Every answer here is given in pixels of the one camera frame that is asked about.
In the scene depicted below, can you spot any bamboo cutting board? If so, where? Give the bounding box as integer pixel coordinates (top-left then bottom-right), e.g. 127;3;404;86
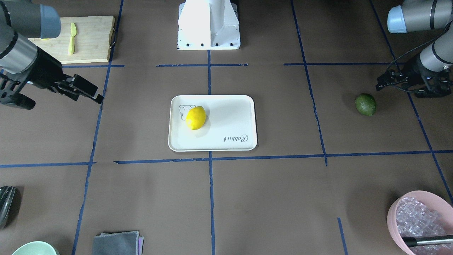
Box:
29;16;115;64

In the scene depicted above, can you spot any yellow plastic knife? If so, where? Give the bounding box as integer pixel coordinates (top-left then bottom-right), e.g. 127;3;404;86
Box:
67;23;77;55

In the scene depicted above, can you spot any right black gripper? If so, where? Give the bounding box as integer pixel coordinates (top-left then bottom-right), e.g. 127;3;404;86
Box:
21;50;104;104

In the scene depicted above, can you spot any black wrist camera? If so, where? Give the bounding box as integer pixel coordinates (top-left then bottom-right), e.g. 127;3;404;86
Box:
414;68;452;98
0;76;36;110

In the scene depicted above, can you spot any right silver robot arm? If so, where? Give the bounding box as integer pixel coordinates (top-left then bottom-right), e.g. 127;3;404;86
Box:
0;0;104;110

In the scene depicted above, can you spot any green lime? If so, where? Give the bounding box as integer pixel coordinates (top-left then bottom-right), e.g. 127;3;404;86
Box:
355;93;377;117

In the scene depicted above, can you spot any metal scoop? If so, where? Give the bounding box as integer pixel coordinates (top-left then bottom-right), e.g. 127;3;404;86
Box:
0;186;17;229

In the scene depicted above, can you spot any yellow lemon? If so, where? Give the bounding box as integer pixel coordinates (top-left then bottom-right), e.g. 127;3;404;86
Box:
185;106;206;130

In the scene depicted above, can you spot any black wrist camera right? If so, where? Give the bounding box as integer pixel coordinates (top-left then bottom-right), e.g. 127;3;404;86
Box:
0;76;36;110

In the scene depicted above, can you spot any grey folded cloth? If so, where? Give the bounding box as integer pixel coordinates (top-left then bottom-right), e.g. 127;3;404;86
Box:
92;231;144;255

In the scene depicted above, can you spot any pink bowl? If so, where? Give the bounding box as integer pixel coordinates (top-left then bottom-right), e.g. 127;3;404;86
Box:
387;191;452;255

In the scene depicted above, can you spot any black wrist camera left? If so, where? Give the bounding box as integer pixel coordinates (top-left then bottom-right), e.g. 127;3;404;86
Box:
414;68;452;98

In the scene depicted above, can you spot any green bowl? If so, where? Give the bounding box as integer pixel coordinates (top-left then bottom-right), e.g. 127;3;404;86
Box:
12;241;60;255

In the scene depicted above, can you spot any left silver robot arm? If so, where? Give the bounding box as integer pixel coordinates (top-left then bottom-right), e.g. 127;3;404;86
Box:
375;0;453;98

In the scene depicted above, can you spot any white pedestal column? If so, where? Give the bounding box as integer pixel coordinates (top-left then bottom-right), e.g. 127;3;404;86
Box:
177;0;241;51

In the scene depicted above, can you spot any cream plastic tray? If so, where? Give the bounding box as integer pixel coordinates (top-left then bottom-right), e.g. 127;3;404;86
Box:
168;95;258;152

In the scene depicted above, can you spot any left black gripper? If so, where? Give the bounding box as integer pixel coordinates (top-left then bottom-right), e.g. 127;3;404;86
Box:
375;57;430;91

